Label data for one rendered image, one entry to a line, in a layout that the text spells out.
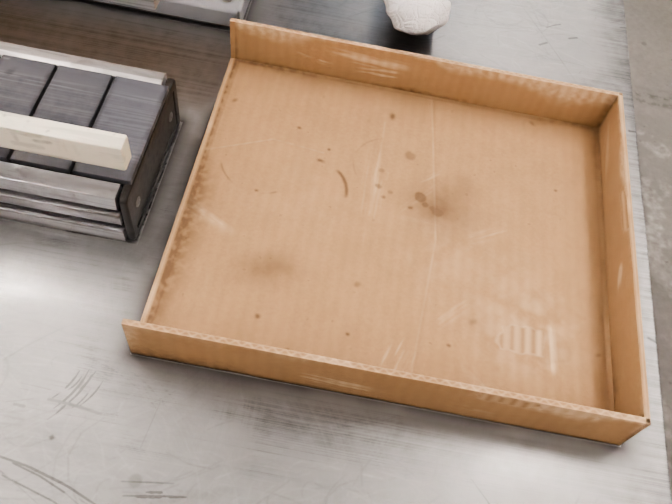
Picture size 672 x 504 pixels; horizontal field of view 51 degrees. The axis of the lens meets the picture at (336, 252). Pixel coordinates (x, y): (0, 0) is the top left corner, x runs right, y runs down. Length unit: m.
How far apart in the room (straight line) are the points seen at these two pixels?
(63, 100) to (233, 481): 0.26
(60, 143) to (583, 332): 0.34
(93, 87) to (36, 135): 0.08
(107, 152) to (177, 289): 0.10
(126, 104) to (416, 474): 0.29
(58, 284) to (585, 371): 0.34
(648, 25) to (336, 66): 1.72
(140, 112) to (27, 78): 0.08
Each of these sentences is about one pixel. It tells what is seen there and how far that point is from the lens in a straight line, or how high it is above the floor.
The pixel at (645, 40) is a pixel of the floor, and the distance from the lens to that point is 2.18.
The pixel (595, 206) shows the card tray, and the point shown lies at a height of 0.83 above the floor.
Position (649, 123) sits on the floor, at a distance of 1.95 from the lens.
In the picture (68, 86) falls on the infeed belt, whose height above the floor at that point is 0.88.
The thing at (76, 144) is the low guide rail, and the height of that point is 0.91.
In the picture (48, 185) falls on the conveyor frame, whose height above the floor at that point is 0.88.
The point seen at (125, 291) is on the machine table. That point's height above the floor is 0.83.
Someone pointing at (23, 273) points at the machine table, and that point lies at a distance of 0.49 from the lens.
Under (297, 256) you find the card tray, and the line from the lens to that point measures 0.47.
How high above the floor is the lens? 1.24
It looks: 58 degrees down
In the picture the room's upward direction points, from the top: 11 degrees clockwise
